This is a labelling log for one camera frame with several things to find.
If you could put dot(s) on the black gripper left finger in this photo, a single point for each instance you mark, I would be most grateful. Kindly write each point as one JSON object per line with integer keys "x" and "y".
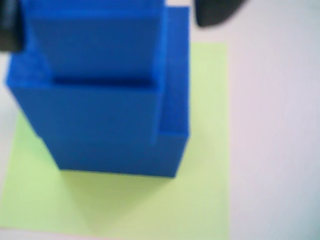
{"x": 10, "y": 27}

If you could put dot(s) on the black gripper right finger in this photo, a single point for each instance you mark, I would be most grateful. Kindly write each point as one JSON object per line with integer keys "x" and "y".
{"x": 215, "y": 11}

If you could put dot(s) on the tiny blue cube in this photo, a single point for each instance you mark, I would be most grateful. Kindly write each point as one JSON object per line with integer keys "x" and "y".
{"x": 95, "y": 37}

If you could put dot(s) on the small blue cube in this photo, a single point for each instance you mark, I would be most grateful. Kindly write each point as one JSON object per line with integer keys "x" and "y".
{"x": 100, "y": 112}

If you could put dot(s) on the green paper square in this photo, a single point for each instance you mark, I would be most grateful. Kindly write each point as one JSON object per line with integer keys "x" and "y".
{"x": 150, "y": 205}

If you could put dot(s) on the large blue cube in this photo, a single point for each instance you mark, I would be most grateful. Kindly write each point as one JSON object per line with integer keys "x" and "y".
{"x": 175, "y": 75}

